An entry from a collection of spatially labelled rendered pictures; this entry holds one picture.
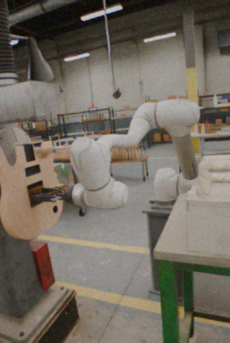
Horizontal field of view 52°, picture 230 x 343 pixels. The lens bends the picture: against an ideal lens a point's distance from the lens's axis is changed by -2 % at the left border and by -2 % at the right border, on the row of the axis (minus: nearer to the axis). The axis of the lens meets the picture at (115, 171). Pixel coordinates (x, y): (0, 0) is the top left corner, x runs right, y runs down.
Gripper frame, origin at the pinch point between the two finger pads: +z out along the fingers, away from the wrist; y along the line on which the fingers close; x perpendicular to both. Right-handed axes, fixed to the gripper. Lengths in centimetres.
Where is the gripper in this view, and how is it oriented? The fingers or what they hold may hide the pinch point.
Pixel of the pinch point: (37, 193)
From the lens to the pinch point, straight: 108.0
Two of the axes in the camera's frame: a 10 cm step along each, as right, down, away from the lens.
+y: 3.9, -2.3, 8.9
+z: -9.1, 0.3, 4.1
